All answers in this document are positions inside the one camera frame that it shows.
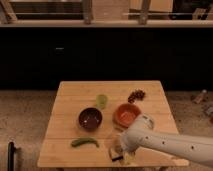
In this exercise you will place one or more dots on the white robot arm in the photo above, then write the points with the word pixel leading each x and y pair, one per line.
pixel 141 134

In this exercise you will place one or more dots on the orange bowl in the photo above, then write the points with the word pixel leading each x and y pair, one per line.
pixel 125 114

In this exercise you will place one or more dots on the green pepper toy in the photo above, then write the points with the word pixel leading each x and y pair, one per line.
pixel 82 141

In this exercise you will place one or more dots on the green plastic cup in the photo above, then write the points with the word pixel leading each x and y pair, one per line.
pixel 101 101

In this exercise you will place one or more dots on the bunch of dark grapes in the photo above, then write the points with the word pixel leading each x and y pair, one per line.
pixel 136 95

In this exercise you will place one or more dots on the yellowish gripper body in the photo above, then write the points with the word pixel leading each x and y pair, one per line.
pixel 128 158

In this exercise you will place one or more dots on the black post at lower left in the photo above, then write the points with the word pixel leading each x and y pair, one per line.
pixel 11 152

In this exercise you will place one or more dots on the whiteboard eraser block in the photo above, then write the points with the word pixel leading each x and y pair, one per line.
pixel 115 151

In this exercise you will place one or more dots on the dark purple bowl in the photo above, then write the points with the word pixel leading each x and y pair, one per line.
pixel 90 119

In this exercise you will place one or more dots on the wooden folding table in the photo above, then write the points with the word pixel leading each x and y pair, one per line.
pixel 74 96

